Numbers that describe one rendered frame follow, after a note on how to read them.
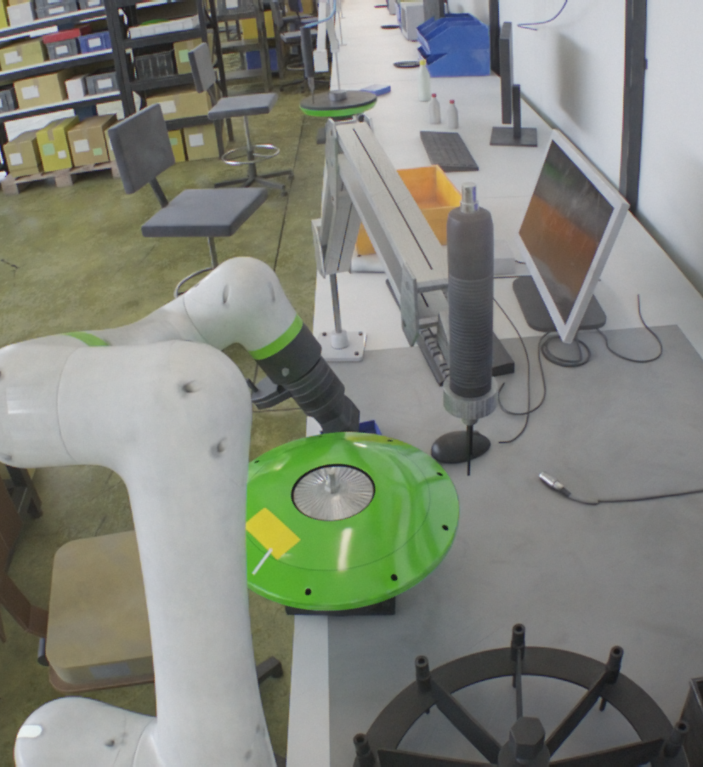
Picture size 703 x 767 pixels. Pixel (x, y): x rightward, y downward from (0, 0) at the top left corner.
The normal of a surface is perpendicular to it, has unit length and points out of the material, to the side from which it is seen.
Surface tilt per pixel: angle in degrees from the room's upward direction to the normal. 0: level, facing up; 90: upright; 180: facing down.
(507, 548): 0
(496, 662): 4
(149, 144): 84
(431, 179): 86
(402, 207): 10
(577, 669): 4
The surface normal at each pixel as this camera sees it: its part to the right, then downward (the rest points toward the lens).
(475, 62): -0.04, 0.55
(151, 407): -0.18, -0.10
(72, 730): -0.09, -0.86
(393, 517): 0.06, -0.77
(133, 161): 0.94, -0.01
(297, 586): -0.22, -0.53
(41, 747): -0.22, -0.74
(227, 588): 0.72, 0.07
